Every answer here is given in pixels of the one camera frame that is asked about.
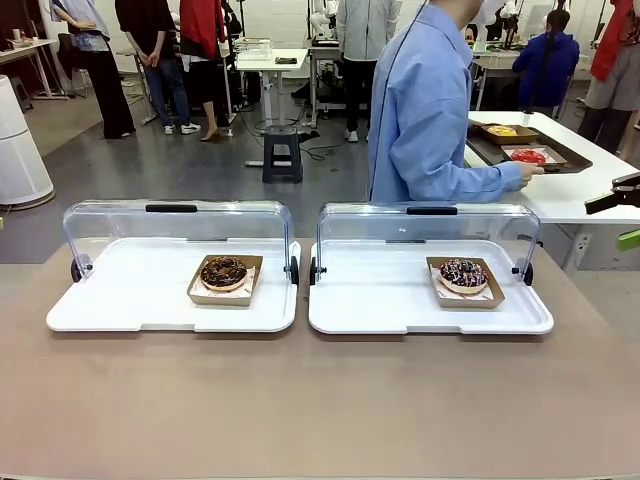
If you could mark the cardboard box of red donut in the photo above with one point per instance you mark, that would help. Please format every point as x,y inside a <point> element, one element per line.
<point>556,156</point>

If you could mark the white background work table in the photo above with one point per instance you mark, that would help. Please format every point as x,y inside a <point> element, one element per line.
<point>495,60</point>

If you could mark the dark brown serving tray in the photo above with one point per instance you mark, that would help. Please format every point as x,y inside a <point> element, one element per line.
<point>575,160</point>

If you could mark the white side table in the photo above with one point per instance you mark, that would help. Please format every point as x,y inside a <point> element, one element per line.
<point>565,195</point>

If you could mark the cardboard box of yellow donut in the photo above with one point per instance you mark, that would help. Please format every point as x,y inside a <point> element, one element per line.
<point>525,136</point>

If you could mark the person in light grey shirt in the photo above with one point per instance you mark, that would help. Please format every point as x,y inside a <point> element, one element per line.
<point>362,30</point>

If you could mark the figure in red black top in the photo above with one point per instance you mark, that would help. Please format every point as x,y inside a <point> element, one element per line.
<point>200,25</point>

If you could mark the white desk with small items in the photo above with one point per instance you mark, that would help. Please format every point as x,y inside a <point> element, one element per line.
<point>20,50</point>

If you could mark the person in blue shirt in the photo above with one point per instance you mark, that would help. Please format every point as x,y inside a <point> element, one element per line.
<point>420,125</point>

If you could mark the person in dark blue jacket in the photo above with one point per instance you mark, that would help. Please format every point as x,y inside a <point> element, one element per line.
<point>545,65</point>

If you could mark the white height-adjustable desk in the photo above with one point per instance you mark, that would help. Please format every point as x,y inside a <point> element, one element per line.
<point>270,61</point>

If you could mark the clear plastic display lid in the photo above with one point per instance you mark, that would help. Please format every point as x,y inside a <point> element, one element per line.
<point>120,222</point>
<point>370,225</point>

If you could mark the white display tray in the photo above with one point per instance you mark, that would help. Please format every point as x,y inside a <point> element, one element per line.
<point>125,300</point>
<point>370,300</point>

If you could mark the white air purifier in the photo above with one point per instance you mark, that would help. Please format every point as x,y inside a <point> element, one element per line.
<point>20,150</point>

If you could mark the person's right hand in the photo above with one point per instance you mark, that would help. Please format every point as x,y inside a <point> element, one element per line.
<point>527,172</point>

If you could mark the dark sprinkled donut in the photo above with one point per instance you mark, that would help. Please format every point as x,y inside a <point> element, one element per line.
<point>462,277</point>

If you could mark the person in black shirt, jeans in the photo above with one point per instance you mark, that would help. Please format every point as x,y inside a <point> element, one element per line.
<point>165,85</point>

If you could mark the chocolate sprinkle donut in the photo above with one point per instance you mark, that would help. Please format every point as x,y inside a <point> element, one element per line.
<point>223,274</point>

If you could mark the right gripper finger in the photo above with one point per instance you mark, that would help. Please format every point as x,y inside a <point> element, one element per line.
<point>630,241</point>
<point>625,192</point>

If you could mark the cardboard box of chocolate donut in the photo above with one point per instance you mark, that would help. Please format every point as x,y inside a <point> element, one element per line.
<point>220,299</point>

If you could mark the person's right forearm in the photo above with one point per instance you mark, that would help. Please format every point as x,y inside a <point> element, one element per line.
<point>465,182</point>

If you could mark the figure with red scarf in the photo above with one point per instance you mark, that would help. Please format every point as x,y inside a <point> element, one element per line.
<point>612,80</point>

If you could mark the yellow sprinkle donut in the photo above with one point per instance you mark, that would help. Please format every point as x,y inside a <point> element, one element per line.
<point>501,131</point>

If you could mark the red glazed donut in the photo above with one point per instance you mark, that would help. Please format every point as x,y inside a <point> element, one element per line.
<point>529,156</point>

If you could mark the grey plastic step stool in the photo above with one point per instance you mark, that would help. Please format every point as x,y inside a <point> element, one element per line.
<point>281,155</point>

